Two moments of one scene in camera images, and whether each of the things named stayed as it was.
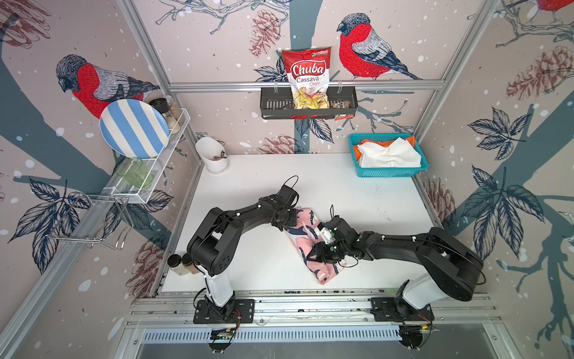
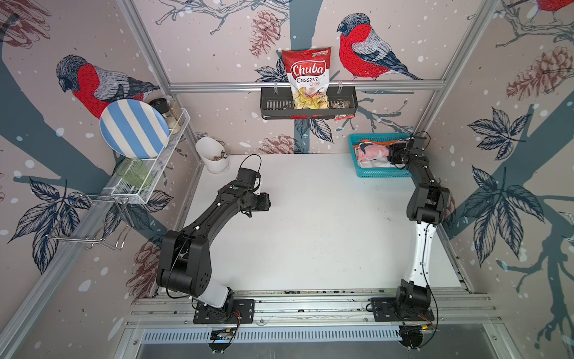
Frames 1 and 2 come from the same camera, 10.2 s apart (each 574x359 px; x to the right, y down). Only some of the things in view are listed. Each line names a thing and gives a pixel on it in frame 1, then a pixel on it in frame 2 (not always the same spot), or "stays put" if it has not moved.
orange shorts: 411,139 stays put
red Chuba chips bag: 308,71 stays put
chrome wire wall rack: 99,219 stays put
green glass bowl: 134,170 stays put
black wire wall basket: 276,103 stays put
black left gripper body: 290,218 to 258,201
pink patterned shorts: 305,235 to 368,151
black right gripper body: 330,253 to 395,152
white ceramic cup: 213,153 stays put
